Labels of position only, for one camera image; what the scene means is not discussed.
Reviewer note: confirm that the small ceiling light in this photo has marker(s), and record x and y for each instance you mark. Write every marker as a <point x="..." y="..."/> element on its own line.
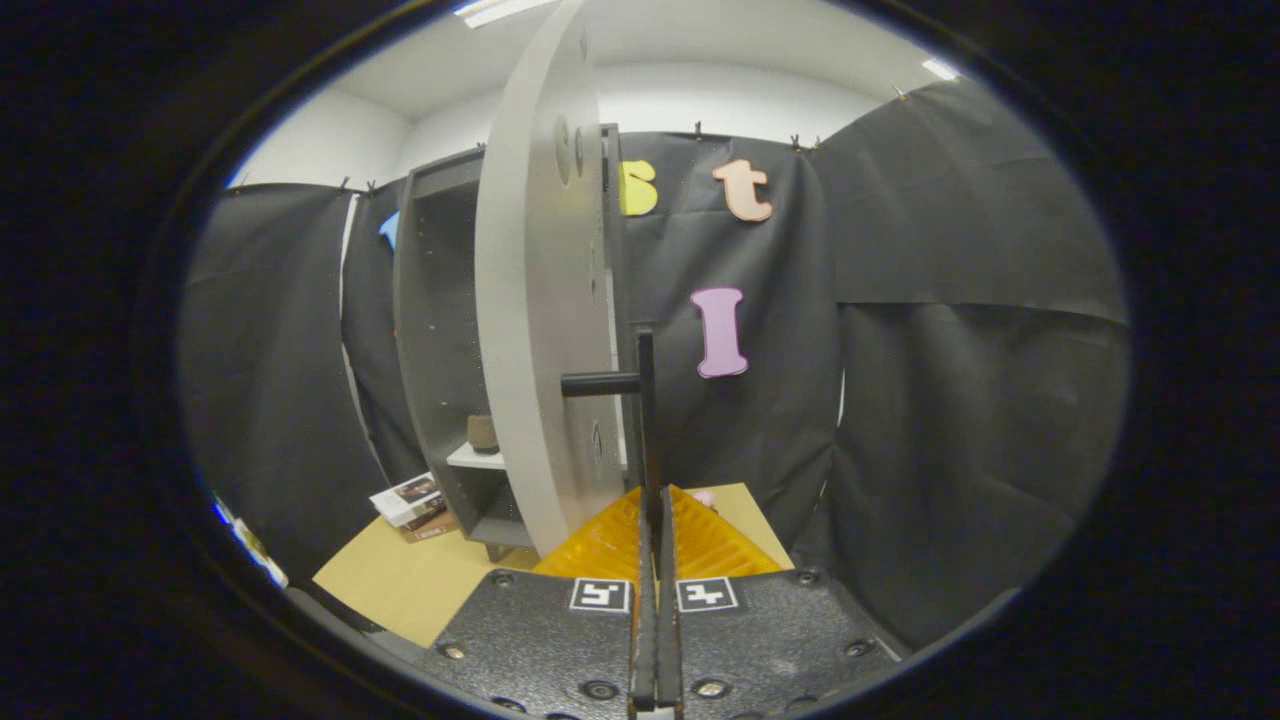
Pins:
<point x="940" y="69"/>

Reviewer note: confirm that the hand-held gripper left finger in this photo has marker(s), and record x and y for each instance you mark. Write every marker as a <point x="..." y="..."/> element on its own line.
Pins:
<point x="540" y="640"/>

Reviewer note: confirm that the grey shoe cabinet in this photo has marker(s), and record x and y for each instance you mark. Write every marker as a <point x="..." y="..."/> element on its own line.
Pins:
<point x="440" y="330"/>

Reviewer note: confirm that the long ceiling light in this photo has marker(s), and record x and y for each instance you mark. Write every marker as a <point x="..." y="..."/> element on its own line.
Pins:
<point x="500" y="10"/>

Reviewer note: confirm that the brown book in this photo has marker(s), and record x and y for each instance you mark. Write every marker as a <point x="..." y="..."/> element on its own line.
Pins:
<point x="432" y="527"/>

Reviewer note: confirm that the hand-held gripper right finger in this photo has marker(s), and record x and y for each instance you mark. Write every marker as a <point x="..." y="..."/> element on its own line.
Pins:
<point x="770" y="640"/>

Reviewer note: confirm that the brown fuzzy shoe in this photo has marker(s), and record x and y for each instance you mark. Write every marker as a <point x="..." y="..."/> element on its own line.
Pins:
<point x="482" y="435"/>

